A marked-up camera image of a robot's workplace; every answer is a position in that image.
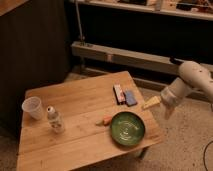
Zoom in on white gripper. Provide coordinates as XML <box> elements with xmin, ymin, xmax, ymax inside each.
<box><xmin>142</xmin><ymin>78</ymin><xmax>192</xmax><ymax>120</ymax></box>

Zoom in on green ceramic bowl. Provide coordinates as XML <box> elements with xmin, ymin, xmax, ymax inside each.
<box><xmin>110</xmin><ymin>111</ymin><xmax>145</xmax><ymax>146</ymax></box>

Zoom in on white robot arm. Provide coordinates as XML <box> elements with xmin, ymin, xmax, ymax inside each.
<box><xmin>142</xmin><ymin>61</ymin><xmax>213</xmax><ymax>119</ymax></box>

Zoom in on blue rectangular block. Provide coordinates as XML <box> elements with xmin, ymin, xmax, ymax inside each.
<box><xmin>124</xmin><ymin>90</ymin><xmax>137</xmax><ymax>106</ymax></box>

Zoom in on small orange carrot toy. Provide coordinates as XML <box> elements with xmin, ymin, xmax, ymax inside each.
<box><xmin>96</xmin><ymin>116</ymin><xmax>112</xmax><ymax>126</ymax></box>

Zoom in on wooden low table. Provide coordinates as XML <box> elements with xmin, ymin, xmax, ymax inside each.
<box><xmin>17</xmin><ymin>71</ymin><xmax>164</xmax><ymax>171</ymax></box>

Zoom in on upper cluttered shelf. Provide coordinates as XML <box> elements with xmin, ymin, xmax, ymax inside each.
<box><xmin>69</xmin><ymin>0</ymin><xmax>213</xmax><ymax>21</ymax></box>

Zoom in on clear plastic bottle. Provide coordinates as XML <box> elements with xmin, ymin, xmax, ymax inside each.
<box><xmin>47</xmin><ymin>106</ymin><xmax>65</xmax><ymax>133</ymax></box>

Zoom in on clear plastic cup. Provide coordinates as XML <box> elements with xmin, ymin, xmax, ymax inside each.
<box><xmin>22</xmin><ymin>96</ymin><xmax>44</xmax><ymax>120</ymax></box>

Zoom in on vertical metal pole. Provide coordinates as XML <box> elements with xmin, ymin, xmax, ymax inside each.
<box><xmin>75</xmin><ymin>0</ymin><xmax>85</xmax><ymax>45</ymax></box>

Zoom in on black handle on rail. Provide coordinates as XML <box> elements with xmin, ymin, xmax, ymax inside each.
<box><xmin>169</xmin><ymin>57</ymin><xmax>183</xmax><ymax>66</ymax></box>

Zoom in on black cable on floor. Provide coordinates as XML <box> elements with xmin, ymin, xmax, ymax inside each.
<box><xmin>203</xmin><ymin>139</ymin><xmax>213</xmax><ymax>171</ymax></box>

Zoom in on metal shelf rail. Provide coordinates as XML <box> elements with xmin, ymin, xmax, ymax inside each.
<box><xmin>71</xmin><ymin>41</ymin><xmax>178</xmax><ymax>82</ymax></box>

